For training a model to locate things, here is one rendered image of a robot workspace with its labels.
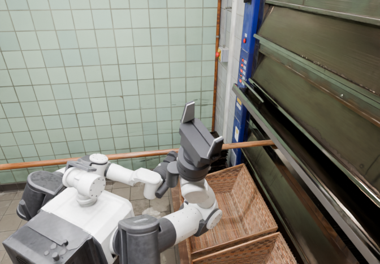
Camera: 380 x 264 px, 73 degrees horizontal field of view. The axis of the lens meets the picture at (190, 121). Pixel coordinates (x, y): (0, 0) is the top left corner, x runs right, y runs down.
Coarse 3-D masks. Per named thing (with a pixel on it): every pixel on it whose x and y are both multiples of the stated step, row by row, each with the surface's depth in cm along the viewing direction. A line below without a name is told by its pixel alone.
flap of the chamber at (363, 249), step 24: (240, 96) 145; (264, 96) 153; (288, 120) 127; (312, 144) 109; (312, 168) 91; (336, 168) 95; (336, 192) 81; (360, 192) 84; (336, 216) 73; (360, 216) 74; (360, 240) 65
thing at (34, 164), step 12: (228, 144) 141; (240, 144) 141; (252, 144) 142; (264, 144) 143; (108, 156) 133; (120, 156) 133; (132, 156) 134; (144, 156) 135; (0, 168) 126; (12, 168) 127
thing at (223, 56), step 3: (219, 48) 208; (222, 48) 207; (225, 48) 207; (222, 51) 204; (225, 51) 204; (228, 51) 205; (219, 54) 208; (222, 54) 205; (225, 54) 206; (219, 57) 209; (222, 57) 206; (225, 57) 207; (219, 60) 211; (222, 60) 208; (225, 60) 208
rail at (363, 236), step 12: (252, 108) 130; (264, 120) 117; (276, 132) 107; (288, 144) 100; (312, 180) 84; (324, 192) 78; (336, 204) 73; (348, 216) 69; (360, 228) 66; (372, 240) 63; (372, 252) 62
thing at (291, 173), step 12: (252, 120) 170; (264, 132) 157; (276, 156) 139; (288, 168) 127; (300, 180) 120; (300, 192) 117; (312, 192) 113; (312, 204) 109; (324, 216) 102; (336, 228) 97; (336, 240) 95; (348, 240) 92; (348, 252) 90
